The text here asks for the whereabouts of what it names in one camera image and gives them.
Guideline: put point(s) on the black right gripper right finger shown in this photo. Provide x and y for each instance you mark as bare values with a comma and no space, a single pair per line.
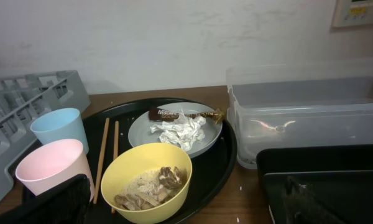
302,207

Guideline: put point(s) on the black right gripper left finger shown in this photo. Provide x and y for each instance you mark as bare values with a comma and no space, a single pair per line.
64,203

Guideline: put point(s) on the pink plastic cup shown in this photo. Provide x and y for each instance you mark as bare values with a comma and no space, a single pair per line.
52,164

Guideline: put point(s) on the yellow plastic bowl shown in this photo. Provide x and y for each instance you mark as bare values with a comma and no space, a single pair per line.
134,162

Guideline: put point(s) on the food leftovers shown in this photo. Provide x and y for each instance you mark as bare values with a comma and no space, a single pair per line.
151,189

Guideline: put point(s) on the brown coffee stick wrapper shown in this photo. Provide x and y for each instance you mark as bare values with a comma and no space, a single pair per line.
158,114

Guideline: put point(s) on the white tissue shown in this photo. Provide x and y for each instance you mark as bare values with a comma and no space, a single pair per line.
183,132

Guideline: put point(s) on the grey dishwasher rack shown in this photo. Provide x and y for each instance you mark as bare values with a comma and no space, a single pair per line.
23,99

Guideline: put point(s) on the left wooden chopstick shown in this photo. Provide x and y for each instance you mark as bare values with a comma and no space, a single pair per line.
101,160

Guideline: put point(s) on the wooden chopstick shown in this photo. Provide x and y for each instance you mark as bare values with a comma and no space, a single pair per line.
116,140
101,160

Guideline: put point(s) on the black rectangular tray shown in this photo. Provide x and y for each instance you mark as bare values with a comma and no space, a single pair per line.
339,176

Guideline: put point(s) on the light blue plastic cup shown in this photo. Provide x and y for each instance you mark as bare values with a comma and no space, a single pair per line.
60,124

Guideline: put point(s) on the round black tray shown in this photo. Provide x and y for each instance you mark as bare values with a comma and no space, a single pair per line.
211,169

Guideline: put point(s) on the right wooden chopstick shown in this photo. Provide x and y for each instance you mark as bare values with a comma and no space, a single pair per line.
116,140

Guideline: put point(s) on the grey round plate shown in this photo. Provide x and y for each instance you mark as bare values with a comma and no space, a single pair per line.
140,133

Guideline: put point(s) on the clear plastic bin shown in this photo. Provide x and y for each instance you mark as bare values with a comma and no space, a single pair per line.
300,105

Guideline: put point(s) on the white wall control panel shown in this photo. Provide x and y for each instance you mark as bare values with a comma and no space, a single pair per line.
350,13

